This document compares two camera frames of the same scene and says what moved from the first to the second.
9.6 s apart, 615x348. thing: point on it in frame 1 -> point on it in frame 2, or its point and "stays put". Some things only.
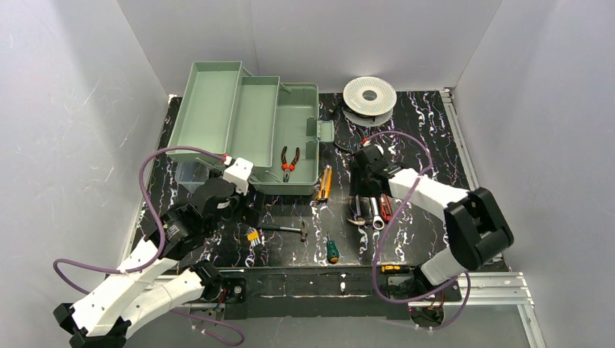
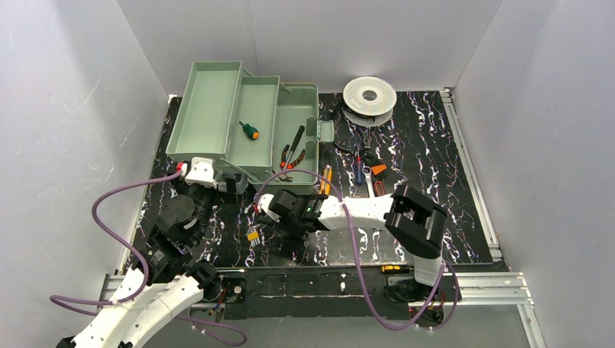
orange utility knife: [326, 183] stays put
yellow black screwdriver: [394, 268] stays put
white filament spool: [368, 101] stays put
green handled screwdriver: [332, 254] -> [249, 130]
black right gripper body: [362, 184] -> [277, 209]
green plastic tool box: [273, 125] stays put
